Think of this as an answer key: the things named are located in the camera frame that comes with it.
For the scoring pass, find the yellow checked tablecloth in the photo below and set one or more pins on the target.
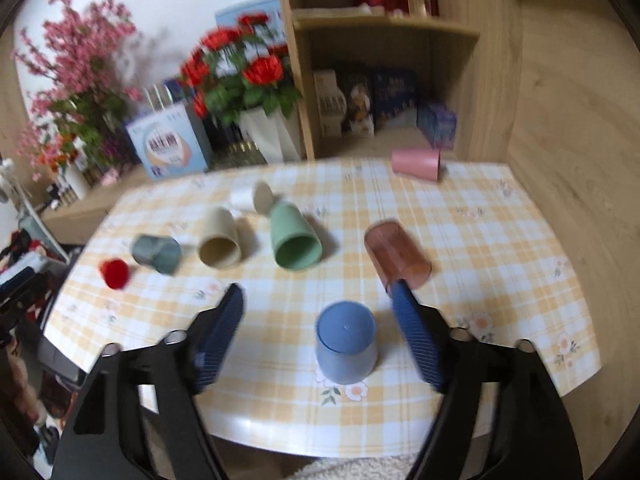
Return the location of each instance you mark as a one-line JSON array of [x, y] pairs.
[[350, 220]]

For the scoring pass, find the light blue printed box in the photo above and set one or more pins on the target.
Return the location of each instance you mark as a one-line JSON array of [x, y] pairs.
[[167, 142]]

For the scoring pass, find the green cup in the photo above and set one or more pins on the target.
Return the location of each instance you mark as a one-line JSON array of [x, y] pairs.
[[292, 240]]

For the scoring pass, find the white carton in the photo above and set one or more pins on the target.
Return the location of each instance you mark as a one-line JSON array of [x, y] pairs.
[[327, 105]]

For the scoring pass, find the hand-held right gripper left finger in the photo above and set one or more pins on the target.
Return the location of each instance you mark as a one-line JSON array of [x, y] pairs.
[[220, 327]]

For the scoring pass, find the translucent red-brown cup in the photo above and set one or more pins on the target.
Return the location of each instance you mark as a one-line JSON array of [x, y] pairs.
[[395, 255]]

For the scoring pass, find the purple box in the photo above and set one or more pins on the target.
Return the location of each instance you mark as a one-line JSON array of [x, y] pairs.
[[436, 125]]

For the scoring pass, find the grey-blue cup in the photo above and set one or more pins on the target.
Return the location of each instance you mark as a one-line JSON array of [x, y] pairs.
[[155, 252]]

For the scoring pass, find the pink cup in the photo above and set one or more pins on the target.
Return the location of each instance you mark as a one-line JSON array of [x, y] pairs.
[[417, 164]]

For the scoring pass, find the illustrated dark box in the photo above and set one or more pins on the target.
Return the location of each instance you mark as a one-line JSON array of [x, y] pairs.
[[357, 105]]

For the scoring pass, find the white vase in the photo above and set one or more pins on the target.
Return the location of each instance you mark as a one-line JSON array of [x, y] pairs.
[[272, 132]]

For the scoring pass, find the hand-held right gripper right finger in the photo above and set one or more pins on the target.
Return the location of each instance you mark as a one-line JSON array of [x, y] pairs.
[[417, 332]]

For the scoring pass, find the beige cup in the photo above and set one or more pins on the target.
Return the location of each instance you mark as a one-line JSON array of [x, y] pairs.
[[220, 240]]

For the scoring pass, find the red cup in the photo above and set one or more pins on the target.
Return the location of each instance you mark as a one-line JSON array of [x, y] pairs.
[[115, 272]]

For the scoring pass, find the red flower bouquet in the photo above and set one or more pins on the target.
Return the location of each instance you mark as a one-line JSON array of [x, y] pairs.
[[240, 75]]

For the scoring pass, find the white cup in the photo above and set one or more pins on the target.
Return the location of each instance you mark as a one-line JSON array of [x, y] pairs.
[[247, 197]]

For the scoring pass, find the wooden shelf unit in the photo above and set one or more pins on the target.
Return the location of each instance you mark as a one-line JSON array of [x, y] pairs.
[[400, 60]]

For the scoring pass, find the blue cup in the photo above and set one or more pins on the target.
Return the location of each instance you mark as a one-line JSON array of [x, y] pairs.
[[345, 345]]

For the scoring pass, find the pink blossom branches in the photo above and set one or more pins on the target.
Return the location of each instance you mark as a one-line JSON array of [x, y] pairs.
[[75, 60]]

